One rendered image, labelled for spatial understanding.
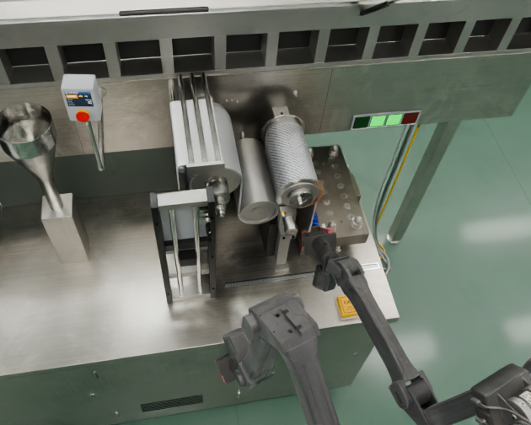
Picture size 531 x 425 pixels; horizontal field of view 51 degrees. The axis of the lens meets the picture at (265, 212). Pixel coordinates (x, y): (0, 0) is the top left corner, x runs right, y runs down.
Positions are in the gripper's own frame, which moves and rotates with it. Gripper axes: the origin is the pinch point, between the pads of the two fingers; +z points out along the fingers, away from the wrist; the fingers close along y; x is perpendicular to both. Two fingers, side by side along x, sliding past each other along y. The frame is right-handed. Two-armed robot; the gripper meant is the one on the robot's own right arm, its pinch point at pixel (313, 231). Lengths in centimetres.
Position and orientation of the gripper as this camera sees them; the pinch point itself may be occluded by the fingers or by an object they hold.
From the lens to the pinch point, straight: 182.2
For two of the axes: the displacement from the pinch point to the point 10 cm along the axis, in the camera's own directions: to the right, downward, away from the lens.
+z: -1.9, -4.1, 8.9
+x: -0.3, -9.0, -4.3
